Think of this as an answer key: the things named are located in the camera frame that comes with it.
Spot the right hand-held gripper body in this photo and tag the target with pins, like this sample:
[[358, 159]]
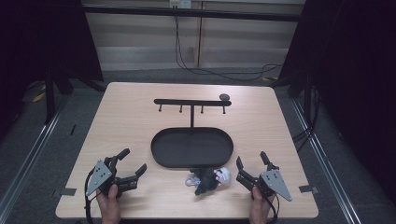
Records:
[[274, 183]]

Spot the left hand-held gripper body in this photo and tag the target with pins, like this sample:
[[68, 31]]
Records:
[[99, 176]]

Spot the person's left hand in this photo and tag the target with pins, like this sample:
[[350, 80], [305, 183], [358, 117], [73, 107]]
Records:
[[109, 202]]

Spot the person's right hand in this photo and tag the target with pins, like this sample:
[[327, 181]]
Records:
[[259, 206]]

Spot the grey tape piece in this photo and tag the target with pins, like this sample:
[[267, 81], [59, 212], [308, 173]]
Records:
[[308, 188], [68, 191]]

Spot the black tape strip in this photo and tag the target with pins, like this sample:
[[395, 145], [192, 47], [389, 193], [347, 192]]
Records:
[[73, 129]]

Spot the black hook rack with tray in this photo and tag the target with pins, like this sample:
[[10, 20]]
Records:
[[192, 146]]

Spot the black metal stand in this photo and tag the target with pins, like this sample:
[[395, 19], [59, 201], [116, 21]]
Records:
[[307, 99], [49, 96]]

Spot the black round knob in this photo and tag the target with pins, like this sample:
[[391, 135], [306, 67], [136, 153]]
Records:
[[224, 96]]

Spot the yellow tape piece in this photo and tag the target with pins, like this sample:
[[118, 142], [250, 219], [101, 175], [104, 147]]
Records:
[[269, 79], [39, 97]]

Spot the dark curtain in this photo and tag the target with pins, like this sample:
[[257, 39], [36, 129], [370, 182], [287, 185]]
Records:
[[37, 46], [351, 77]]

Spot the black horizontal bar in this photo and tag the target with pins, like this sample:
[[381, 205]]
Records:
[[190, 13]]

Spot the aluminium floor rail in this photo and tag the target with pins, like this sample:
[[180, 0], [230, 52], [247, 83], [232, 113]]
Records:
[[327, 174], [29, 160]]

